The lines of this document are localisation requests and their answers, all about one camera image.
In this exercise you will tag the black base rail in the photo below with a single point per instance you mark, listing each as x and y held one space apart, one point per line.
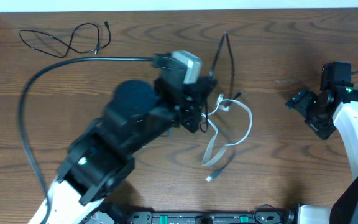
112 213

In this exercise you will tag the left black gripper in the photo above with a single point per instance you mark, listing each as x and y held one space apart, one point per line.
192 106

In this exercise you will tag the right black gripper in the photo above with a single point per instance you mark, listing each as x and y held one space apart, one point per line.
323 129

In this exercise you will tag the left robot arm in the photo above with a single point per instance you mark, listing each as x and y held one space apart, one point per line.
102 157

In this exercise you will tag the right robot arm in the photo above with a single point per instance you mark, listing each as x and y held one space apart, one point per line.
335 108

